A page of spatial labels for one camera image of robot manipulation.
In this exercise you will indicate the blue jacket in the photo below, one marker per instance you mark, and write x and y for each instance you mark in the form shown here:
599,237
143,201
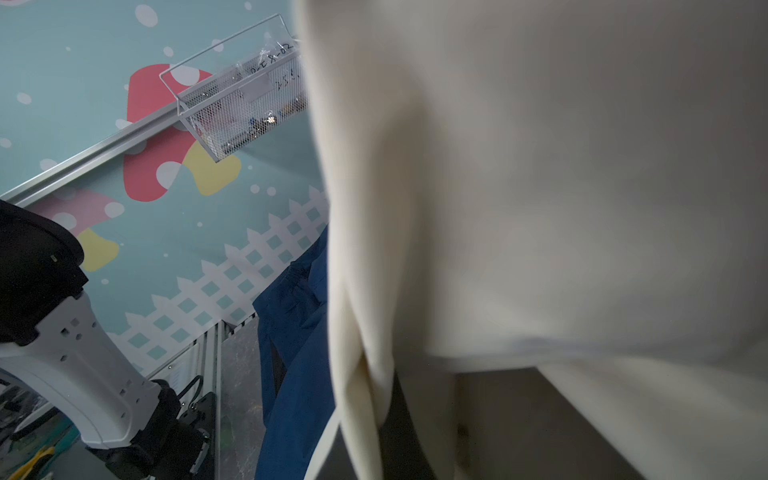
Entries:
297,398

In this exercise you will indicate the beige jacket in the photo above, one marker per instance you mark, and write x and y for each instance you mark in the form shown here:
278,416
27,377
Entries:
547,250

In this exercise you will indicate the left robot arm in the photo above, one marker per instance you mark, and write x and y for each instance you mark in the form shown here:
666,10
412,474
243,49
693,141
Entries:
52,342

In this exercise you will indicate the white wire basket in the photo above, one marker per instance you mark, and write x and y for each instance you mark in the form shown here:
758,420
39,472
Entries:
239,88

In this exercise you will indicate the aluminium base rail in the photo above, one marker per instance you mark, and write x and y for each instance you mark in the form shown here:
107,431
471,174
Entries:
222,376

